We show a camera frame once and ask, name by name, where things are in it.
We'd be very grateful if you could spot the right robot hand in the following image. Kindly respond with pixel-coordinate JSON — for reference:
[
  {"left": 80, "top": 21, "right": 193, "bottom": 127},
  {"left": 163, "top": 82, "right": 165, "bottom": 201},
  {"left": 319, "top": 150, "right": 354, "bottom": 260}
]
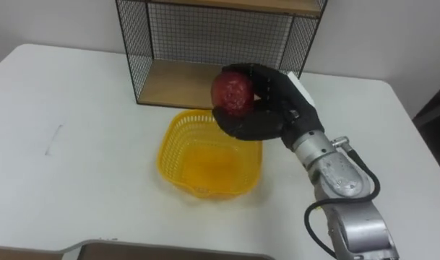
[{"left": 212, "top": 63, "right": 325, "bottom": 150}]

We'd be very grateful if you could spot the red apple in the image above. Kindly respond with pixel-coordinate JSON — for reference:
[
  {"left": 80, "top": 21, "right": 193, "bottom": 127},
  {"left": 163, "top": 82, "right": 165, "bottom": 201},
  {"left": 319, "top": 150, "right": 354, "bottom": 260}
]
[{"left": 210, "top": 70, "right": 257, "bottom": 117}]

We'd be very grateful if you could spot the yellow plastic basket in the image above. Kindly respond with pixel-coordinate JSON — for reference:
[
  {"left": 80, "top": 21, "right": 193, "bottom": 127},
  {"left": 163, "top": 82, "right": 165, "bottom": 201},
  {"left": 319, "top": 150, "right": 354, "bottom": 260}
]
[{"left": 156, "top": 109, "right": 263, "bottom": 200}]

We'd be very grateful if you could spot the dark chair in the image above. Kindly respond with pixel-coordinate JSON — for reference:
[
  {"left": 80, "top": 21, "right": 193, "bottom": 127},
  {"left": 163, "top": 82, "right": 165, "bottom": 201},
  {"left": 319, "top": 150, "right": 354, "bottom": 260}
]
[{"left": 411, "top": 77, "right": 440, "bottom": 183}]

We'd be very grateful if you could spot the white table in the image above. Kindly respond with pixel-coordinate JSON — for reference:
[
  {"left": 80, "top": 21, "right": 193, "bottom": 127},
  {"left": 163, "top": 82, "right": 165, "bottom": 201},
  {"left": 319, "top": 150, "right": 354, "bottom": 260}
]
[{"left": 0, "top": 43, "right": 440, "bottom": 260}]

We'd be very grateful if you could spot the black wire mesh shelf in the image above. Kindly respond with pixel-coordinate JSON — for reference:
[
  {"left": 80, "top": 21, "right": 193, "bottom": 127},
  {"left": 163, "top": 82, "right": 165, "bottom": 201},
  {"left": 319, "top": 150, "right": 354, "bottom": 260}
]
[{"left": 115, "top": 0, "right": 329, "bottom": 111}]

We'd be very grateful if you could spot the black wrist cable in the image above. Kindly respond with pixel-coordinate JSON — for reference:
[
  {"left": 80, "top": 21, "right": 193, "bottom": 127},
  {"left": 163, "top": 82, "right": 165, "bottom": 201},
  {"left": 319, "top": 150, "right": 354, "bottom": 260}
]
[{"left": 303, "top": 135, "right": 381, "bottom": 260}]

